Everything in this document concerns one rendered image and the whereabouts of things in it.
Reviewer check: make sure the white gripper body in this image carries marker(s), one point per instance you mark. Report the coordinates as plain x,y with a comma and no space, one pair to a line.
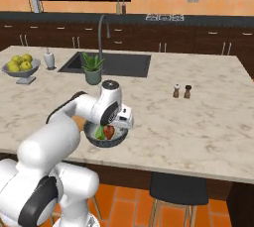
125,123

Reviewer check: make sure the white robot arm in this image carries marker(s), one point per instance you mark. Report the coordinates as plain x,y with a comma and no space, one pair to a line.
46,145

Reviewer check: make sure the dark grey bowl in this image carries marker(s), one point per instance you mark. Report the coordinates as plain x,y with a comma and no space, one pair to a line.
114,140

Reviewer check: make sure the dark sink basin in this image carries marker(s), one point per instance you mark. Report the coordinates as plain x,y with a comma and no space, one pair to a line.
129,64

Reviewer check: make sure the white top salt shaker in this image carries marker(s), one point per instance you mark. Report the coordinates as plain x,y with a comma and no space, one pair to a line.
176,91

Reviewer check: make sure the green plant in grey pot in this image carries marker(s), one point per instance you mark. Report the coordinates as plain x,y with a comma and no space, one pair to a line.
93,72

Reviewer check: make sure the black top pepper shaker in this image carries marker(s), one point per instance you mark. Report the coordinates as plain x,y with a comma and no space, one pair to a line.
187,92

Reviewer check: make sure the black seat wooden stool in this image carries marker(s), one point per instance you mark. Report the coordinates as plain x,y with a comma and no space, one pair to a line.
178,188

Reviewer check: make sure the dark grey tap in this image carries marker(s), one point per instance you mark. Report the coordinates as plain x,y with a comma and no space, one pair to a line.
100,39

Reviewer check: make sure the white soap dispenser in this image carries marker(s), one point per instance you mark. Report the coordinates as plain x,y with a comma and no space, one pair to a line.
49,59

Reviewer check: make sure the dark brown cupboard run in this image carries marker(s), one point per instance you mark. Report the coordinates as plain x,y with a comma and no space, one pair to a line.
185,37

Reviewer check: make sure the yellow green fruit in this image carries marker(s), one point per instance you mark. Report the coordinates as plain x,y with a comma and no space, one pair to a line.
26,65
14,67
16,59
26,58

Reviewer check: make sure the dark glass bottle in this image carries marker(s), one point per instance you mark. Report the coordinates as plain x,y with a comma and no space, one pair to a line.
124,8

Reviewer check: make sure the pale glass bottle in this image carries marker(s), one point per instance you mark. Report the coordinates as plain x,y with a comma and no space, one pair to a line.
118,8

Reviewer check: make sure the grey pedestal fruit bowl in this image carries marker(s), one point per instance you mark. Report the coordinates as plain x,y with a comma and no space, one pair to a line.
22,74

